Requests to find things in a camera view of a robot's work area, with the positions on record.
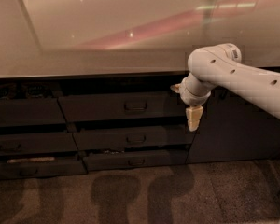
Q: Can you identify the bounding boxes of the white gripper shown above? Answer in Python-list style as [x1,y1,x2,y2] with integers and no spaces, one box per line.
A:
[170,78,211,132]

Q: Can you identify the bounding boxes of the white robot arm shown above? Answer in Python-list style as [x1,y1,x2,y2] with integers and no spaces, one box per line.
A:
[171,44,280,162]

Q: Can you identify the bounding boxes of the grey cabinet door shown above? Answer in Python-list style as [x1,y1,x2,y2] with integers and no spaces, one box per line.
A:
[188,88,280,163]

